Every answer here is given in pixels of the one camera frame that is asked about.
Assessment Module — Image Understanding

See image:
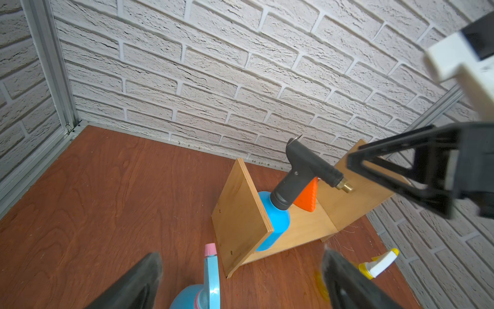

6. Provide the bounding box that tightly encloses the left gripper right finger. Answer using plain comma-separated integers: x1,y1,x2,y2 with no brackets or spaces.
321,248,401,308

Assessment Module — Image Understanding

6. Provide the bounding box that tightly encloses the wooden shelf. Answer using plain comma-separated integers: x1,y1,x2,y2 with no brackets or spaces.
212,157,394,278

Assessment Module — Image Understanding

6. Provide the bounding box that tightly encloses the blue pressure sprayer grey handle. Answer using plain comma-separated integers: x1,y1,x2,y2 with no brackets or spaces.
257,138,353,252

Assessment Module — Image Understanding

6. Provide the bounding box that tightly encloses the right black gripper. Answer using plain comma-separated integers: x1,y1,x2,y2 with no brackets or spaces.
347,122,493,219

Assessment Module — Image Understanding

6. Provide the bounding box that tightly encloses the yellow transparent spray bottle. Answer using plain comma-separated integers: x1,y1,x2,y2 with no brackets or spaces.
315,248,400,301

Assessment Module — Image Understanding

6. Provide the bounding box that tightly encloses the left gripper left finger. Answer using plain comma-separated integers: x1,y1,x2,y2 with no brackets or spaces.
87,252,163,308

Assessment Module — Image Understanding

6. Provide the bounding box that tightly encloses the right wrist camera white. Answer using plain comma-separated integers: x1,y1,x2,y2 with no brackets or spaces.
424,12,493,121

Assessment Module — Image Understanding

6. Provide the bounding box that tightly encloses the light blue egg spray bottle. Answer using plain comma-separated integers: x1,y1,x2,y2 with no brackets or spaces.
170,243,221,309

